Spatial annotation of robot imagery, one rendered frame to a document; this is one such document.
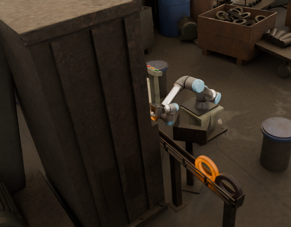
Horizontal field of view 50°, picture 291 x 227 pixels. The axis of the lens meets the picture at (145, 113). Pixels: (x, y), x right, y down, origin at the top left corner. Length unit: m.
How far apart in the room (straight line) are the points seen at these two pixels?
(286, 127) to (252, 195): 0.66
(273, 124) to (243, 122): 0.77
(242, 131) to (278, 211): 1.05
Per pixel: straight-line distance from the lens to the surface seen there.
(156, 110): 2.54
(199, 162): 2.13
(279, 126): 3.01
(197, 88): 2.81
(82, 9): 1.73
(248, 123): 3.71
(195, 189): 2.93
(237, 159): 3.24
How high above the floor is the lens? 2.20
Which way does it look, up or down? 34 degrees down
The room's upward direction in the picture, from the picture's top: 7 degrees counter-clockwise
